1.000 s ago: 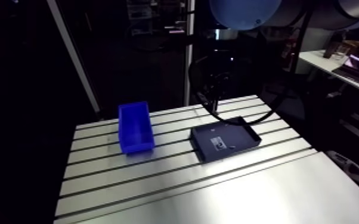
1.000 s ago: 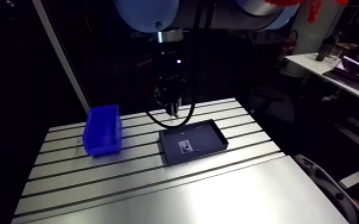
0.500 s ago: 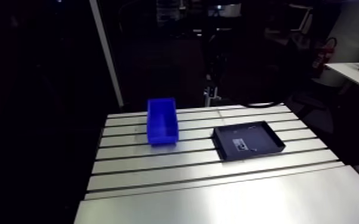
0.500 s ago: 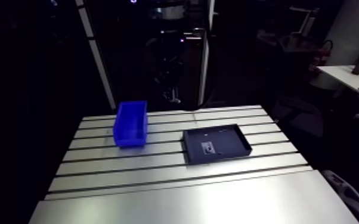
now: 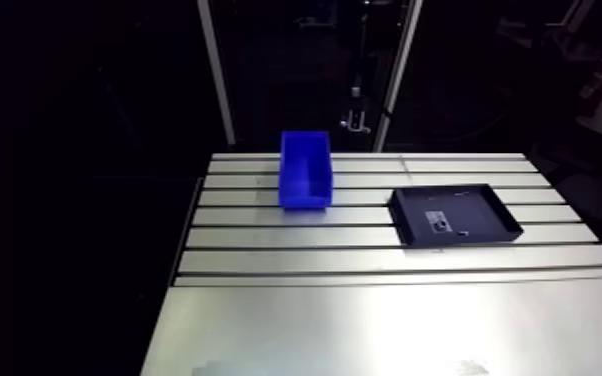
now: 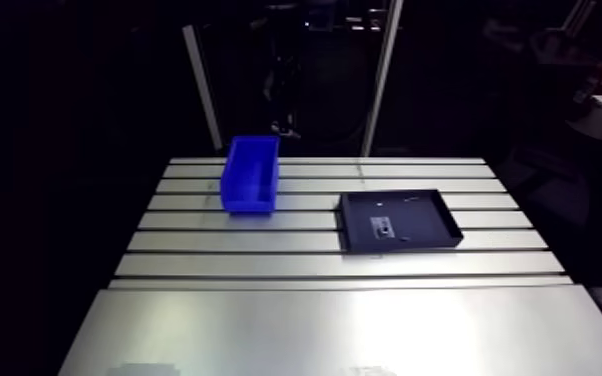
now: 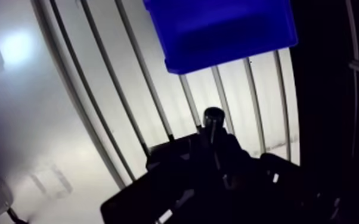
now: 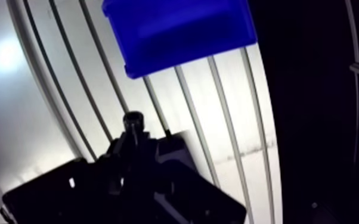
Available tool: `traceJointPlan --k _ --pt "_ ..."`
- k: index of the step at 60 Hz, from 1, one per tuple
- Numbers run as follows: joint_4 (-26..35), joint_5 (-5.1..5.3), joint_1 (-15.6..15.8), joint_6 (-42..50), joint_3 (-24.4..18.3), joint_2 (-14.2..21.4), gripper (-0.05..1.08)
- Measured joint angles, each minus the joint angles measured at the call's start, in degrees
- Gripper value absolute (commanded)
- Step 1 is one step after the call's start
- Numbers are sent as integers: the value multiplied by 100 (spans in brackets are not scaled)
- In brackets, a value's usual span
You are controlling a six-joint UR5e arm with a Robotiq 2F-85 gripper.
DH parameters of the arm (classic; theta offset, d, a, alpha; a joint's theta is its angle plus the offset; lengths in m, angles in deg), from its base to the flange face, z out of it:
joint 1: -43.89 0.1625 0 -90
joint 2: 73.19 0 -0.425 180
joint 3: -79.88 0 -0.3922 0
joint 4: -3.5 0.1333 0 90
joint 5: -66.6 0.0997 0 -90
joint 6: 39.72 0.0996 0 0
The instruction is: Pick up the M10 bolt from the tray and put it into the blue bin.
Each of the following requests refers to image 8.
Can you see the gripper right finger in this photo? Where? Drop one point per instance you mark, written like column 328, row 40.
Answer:
column 179, row 194

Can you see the blue bin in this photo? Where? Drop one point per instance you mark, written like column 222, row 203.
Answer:
column 179, row 34

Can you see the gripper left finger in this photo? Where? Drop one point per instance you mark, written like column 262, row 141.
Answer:
column 82, row 194

